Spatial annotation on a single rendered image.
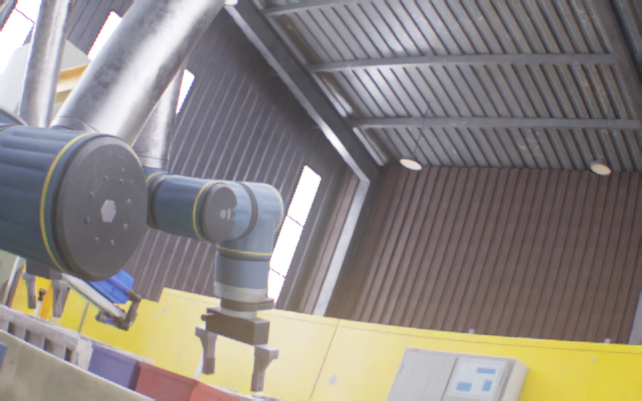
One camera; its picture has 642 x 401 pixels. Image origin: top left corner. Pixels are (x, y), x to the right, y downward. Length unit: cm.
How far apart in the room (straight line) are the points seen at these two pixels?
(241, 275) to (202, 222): 19
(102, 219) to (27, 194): 12
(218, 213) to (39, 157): 52
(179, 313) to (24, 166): 512
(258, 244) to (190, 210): 20
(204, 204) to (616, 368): 306
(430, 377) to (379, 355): 60
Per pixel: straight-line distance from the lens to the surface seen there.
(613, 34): 1229
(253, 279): 166
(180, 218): 153
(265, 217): 165
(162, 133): 163
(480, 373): 430
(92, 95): 119
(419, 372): 450
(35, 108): 197
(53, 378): 205
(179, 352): 606
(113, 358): 189
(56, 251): 108
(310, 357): 525
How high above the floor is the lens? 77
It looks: 19 degrees up
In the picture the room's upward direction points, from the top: 20 degrees clockwise
